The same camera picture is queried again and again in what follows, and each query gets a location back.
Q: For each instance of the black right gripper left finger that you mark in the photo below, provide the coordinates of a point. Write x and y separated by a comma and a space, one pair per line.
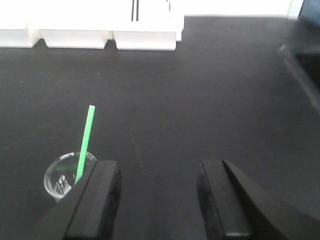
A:
89, 210

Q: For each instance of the glass beaker front right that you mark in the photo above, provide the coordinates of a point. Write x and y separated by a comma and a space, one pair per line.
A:
60, 176

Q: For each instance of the right white storage bin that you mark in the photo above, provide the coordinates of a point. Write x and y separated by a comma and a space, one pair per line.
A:
159, 27

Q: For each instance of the middle white storage bin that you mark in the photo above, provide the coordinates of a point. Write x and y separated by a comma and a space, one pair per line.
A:
77, 24

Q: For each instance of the black wire tripod stand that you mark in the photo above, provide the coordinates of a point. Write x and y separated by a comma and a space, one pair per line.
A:
135, 10

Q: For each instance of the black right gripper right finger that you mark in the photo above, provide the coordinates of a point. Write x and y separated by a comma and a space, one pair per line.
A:
234, 207

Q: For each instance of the green plastic spoon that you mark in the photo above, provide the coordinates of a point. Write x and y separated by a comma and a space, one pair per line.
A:
85, 143

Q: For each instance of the white storage bin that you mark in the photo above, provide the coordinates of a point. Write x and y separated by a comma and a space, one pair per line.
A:
77, 24
16, 30
159, 27

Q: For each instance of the blue panel at right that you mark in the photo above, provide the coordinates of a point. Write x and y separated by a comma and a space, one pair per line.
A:
310, 10

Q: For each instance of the left white storage bin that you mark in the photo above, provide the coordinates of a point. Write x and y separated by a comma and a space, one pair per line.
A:
16, 30

